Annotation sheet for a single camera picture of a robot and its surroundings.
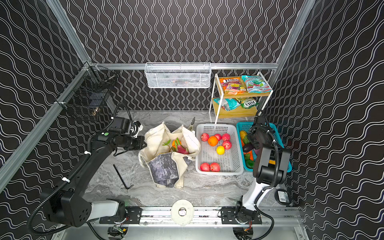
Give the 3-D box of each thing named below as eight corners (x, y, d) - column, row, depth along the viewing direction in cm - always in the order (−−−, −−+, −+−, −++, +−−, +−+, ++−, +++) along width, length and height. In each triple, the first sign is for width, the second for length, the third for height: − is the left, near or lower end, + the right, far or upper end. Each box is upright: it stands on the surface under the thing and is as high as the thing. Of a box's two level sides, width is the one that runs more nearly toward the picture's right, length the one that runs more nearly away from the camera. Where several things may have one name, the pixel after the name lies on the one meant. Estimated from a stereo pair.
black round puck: (277, 205, 79) (279, 204, 78) (272, 190, 85) (273, 188, 83) (291, 205, 79) (294, 204, 78) (285, 190, 85) (287, 188, 83)
